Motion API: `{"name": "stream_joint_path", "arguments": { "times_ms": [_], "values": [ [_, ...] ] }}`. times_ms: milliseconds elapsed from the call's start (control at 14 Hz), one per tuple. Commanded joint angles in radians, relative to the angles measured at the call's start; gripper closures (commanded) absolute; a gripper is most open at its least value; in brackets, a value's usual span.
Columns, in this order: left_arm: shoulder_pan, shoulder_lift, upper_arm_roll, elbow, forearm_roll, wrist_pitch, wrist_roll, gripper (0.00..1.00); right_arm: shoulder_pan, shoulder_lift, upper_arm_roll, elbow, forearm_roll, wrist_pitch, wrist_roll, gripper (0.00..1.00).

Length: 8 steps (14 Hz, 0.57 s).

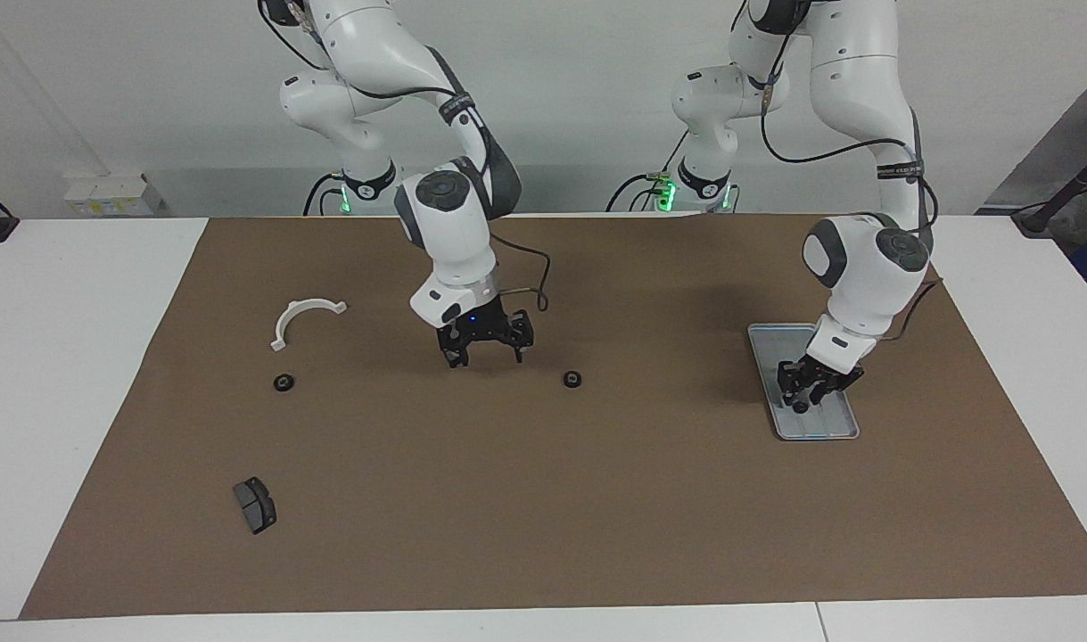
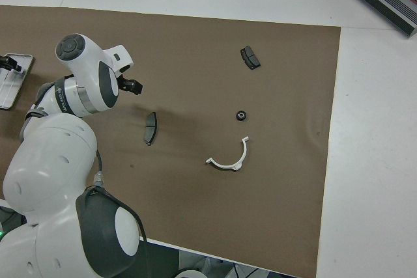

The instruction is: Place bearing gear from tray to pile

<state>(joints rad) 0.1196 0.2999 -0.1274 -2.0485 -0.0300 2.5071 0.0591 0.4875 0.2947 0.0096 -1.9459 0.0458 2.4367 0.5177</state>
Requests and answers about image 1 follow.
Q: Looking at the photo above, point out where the silver metal tray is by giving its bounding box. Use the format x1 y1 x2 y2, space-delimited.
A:
746 323 860 441

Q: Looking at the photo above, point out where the brown table mat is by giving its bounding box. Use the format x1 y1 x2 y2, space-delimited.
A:
19 212 1087 621

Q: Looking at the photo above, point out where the dark grey brake pad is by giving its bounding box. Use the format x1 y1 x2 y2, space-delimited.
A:
233 476 278 536

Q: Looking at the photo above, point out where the black stand pole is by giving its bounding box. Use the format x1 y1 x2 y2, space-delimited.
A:
1011 147 1087 235

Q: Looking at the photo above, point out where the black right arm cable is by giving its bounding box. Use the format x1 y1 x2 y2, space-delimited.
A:
262 0 551 313

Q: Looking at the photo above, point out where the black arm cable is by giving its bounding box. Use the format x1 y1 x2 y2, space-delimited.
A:
262 0 551 313
757 27 943 342

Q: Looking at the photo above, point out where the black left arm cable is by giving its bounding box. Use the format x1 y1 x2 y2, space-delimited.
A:
757 27 943 342

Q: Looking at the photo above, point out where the white curved plastic bracket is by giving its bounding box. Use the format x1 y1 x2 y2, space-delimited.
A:
270 299 349 352

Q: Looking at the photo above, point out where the black base cable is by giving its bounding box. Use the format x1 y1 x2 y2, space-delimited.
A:
605 132 691 213
303 172 346 217

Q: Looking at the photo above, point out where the white wall socket box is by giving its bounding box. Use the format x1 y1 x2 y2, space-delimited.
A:
64 172 168 218

